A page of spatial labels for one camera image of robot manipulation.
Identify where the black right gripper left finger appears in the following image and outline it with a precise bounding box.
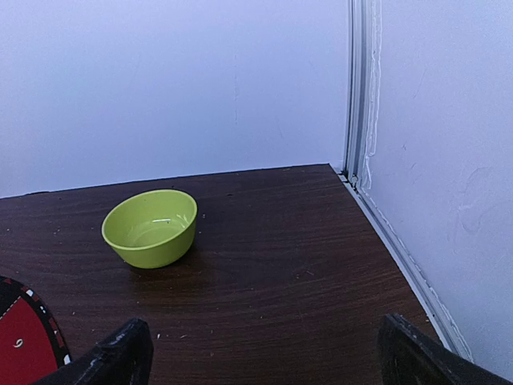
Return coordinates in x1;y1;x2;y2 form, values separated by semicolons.
36;318;154;385

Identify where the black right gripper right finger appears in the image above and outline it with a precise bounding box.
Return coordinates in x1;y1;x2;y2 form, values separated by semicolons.
378;314;510;385

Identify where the round red black poker mat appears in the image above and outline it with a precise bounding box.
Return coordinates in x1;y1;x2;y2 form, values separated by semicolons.
0;277;71;384

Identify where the green plastic bowl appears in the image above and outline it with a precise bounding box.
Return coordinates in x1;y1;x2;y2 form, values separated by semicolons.
101;189;198;270

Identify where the right aluminium corner post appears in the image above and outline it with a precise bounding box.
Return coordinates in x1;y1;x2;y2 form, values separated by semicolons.
343;1;382;191

